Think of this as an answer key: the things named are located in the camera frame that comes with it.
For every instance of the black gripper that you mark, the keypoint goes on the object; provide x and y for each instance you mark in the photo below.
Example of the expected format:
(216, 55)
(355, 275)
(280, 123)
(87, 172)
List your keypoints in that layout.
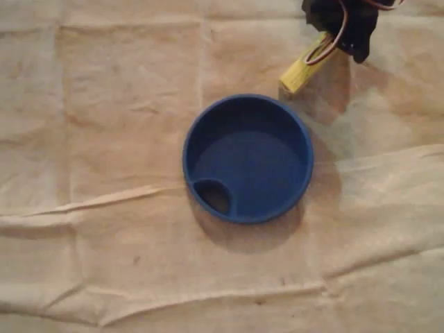
(363, 51)

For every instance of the creased table cloth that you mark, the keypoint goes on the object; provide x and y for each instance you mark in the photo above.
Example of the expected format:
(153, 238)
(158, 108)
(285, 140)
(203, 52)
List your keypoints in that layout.
(104, 138)

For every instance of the yellow box with red print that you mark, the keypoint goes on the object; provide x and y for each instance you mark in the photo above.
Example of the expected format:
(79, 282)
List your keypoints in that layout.
(295, 78)

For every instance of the blue plastic bowl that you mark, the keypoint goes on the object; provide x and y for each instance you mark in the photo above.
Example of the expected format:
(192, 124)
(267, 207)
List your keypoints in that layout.
(256, 163)

